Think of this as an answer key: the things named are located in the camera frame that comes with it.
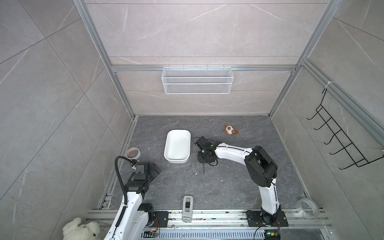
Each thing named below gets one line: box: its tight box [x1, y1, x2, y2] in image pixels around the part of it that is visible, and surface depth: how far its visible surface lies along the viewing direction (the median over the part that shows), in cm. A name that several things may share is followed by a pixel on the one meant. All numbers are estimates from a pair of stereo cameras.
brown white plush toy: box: [224, 124, 239, 135], surface depth 109 cm
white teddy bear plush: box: [62, 217, 101, 240], surface depth 56 cm
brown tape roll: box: [125, 147, 141, 160], surface depth 100 cm
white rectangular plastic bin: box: [163, 129, 192, 164], surface depth 101 cm
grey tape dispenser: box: [182, 195, 194, 223], surface depth 76 cm
